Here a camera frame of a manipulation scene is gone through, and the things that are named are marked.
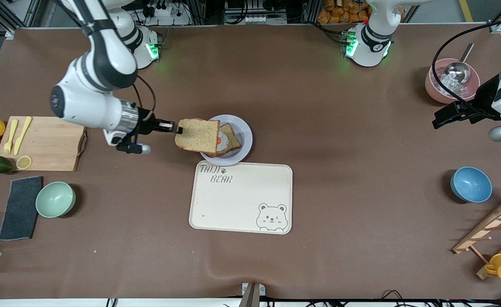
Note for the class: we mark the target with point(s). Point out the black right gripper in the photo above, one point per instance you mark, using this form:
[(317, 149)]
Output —
[(146, 127)]

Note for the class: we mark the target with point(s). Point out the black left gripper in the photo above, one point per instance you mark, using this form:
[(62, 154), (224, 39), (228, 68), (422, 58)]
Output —
[(482, 100)]

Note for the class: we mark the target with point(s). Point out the plain brown bread slice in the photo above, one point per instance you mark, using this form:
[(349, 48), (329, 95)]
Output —
[(199, 136)]

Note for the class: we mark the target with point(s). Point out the white round plate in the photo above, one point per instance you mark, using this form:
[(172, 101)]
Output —
[(241, 128)]

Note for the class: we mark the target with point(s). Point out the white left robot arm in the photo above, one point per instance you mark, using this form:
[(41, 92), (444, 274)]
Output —
[(367, 47)]

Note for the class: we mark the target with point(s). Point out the clear ice cubes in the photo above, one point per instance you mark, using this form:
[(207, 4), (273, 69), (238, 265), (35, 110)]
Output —
[(448, 85)]

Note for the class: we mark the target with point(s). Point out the pink bowl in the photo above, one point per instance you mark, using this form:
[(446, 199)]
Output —
[(430, 85)]

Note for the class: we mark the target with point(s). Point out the metal scoop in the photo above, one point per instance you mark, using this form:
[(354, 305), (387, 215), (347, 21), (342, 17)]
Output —
[(457, 71)]

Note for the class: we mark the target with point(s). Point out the fried egg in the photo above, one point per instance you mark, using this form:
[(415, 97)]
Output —
[(224, 145)]

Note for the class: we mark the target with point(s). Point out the brown bread slice with egg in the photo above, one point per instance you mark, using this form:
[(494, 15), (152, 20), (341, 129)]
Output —
[(232, 143)]

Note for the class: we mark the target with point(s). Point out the blue bowl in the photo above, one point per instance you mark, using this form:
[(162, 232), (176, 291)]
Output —
[(471, 184)]

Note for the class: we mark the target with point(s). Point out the cream bear print tray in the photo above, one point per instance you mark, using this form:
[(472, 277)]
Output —
[(241, 200)]

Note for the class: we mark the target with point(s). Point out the white power strip with plugs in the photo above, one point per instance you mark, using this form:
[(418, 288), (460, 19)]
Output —
[(178, 19)]

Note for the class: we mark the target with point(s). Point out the wooden cup rack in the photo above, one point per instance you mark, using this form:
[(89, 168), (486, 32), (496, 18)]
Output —
[(489, 232)]

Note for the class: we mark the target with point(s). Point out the wooden cutting board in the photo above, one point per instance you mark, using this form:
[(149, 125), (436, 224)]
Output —
[(50, 145)]

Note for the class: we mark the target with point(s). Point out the white socket strip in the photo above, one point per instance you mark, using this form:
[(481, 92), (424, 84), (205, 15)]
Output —
[(250, 19)]

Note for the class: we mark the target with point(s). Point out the mint green bowl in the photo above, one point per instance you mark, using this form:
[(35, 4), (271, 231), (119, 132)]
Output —
[(55, 199)]

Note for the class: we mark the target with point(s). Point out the yellow plastic knife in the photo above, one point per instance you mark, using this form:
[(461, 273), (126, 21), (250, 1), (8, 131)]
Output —
[(22, 136)]

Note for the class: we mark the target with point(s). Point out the pile of orange buns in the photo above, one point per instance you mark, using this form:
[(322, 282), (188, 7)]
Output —
[(340, 15)]

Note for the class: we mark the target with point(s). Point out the lemon slice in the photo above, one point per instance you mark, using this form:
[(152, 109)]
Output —
[(24, 162)]

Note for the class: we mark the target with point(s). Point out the yellow plastic fork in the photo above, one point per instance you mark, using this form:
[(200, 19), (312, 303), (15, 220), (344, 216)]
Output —
[(10, 136)]

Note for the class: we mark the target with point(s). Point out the dark grey cloth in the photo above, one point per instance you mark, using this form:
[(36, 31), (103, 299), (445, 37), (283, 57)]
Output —
[(20, 209)]

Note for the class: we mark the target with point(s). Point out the metal table corner bracket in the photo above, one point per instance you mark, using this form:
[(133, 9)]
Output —
[(496, 27), (10, 33)]

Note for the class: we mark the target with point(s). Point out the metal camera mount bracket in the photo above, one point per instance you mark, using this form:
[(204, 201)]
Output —
[(252, 294)]

